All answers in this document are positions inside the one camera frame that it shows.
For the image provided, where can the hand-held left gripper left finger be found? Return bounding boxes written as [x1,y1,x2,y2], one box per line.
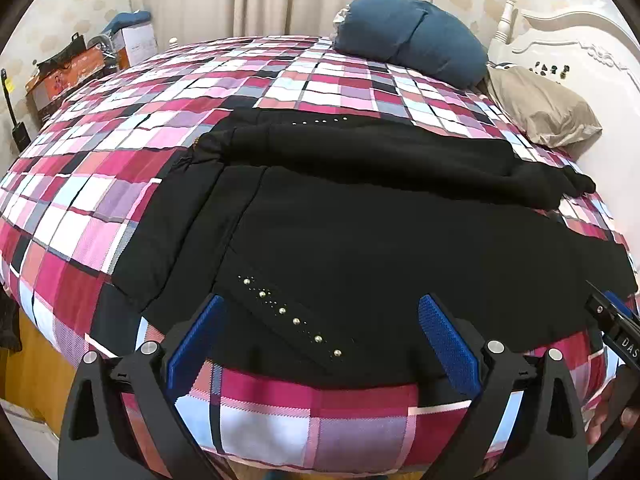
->
[57,294,236,480]

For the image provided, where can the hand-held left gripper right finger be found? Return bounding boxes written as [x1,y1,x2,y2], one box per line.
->
[418,294,592,480]

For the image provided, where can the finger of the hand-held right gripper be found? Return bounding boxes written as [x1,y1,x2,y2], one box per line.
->
[585,280,640,328]

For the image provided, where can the black pants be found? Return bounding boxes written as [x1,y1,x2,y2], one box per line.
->
[119,108,640,392]

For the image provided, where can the beige pillow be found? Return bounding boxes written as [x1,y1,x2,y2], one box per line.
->
[485,66,603,161]

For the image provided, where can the plaid bed blanket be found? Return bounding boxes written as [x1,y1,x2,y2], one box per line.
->
[0,35,640,478]

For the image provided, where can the white spotted pillow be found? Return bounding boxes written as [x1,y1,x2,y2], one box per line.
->
[492,60,572,81]

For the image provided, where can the white headboard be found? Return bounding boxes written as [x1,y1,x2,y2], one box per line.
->
[487,0,640,286]

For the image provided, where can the black stick device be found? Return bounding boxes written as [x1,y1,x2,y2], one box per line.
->
[0,67,32,154]

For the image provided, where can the orange box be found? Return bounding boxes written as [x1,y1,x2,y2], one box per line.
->
[24,49,120,130]

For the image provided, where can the white cardboard box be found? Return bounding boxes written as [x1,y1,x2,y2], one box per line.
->
[112,22,162,69]

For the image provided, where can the blue pillow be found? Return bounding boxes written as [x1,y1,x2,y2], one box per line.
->
[332,0,490,90]

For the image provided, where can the black bag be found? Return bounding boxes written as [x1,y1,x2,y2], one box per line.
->
[34,32,108,75]

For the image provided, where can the blue cloth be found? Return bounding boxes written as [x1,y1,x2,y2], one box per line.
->
[101,10,154,37]

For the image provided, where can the wooden bed frame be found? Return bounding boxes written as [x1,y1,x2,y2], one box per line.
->
[0,305,78,433]

